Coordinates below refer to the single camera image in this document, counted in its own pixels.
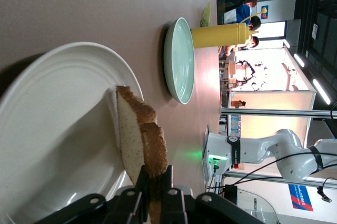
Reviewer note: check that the metal pole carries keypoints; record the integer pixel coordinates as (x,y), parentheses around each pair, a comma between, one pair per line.
(276,112)

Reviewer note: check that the blue red poster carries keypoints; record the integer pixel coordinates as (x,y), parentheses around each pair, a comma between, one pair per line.
(264,12)
(300,197)

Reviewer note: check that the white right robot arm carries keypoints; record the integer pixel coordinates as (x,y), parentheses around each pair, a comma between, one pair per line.
(252,150)

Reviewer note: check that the beige plate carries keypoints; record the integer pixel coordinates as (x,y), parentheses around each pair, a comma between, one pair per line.
(52,116)

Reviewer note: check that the yellow squeeze bottle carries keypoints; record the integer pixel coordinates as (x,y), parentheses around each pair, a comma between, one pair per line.
(216,35)

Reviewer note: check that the green lettuce leaf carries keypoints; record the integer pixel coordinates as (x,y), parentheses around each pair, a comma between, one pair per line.
(206,15)

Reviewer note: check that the white paper notice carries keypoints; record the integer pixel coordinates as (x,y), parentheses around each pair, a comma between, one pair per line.
(314,31)

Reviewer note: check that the brown crusted bread slice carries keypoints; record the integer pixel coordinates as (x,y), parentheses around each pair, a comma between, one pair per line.
(131,129)

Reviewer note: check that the white strip light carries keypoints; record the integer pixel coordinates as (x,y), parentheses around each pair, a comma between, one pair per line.
(321,92)
(286,43)
(298,60)

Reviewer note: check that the dark haired person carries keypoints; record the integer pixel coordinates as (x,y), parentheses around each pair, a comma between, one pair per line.
(252,42)

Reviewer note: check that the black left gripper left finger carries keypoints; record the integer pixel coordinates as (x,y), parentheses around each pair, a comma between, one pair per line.
(131,203)

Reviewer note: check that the person in blue shirt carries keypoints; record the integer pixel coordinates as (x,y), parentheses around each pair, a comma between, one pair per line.
(241,14)

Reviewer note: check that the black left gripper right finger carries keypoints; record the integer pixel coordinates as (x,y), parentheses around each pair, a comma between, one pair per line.
(179,208)

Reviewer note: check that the white exhibition booth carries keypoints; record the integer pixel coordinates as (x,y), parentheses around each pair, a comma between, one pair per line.
(276,102)

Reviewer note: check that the mint green plate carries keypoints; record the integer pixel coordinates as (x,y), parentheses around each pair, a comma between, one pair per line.
(180,63)

